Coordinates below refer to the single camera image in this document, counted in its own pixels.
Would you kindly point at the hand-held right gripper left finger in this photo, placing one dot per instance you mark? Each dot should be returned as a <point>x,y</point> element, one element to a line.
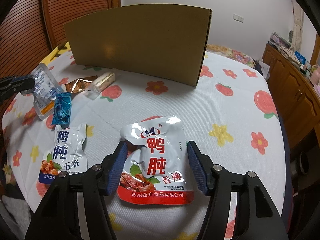
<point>117,170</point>

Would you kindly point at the grey fluffy cloth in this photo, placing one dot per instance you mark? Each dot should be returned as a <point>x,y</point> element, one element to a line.
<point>15,207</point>

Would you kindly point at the white desk fan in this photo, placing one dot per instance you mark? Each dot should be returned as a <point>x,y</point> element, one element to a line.
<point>290,37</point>

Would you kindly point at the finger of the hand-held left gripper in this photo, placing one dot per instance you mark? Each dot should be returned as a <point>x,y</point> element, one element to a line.
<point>22,79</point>
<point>25,85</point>

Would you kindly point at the patterned folded cloth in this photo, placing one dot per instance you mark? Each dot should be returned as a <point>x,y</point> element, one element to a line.
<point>293,57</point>

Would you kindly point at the pink thermos jug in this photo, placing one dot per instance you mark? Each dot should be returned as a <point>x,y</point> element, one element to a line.
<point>315,75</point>

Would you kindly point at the white blue-banded snack packet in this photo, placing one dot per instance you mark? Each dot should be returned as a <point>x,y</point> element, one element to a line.
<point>65,150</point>

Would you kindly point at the purple folded cloth stack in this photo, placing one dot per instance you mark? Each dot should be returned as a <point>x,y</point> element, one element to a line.
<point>278,40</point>

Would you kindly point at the blue box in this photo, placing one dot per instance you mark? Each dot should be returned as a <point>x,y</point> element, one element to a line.
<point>300,57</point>

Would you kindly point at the grey trash bin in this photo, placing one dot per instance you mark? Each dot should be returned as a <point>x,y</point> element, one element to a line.
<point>301,163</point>

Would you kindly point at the yellow plush toy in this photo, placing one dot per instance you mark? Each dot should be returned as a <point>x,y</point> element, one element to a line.
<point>58,52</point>

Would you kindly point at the brown foil snack packet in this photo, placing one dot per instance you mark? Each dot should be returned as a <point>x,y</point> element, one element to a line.
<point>80,85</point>

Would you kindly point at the white red-banded snack packet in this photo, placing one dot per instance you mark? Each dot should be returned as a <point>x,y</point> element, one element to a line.
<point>155,155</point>

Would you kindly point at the blue candy wrapper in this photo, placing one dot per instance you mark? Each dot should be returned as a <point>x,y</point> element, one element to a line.
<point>61,108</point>

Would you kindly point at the cream patterned curtain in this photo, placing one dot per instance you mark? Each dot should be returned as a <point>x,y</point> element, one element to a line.
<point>297,30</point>

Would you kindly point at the strawberry flower printed sheet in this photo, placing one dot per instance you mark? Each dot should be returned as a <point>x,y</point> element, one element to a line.
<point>225,120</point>

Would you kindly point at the white paper bag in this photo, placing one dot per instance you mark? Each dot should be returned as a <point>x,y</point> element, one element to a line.
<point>265,68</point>

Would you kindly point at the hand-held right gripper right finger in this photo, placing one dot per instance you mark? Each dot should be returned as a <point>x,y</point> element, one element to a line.
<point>197,170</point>

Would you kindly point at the orange-edged clear snack packet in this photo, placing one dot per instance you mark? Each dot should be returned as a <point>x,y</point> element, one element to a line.
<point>42,85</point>

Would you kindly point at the wooden louvred wardrobe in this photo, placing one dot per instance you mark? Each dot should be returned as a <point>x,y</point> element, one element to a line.
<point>30,30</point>

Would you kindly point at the white wall switch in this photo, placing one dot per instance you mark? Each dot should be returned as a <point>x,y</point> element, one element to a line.
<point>238,17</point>

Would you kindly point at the brown cardboard box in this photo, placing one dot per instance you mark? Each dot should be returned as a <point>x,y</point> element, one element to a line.
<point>137,45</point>

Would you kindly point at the wooden sideboard cabinet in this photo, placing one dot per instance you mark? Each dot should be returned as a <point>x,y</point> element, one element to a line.
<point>295,87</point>

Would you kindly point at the clear-wrapped cracker packet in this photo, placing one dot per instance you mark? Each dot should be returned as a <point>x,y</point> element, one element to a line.
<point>103,80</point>

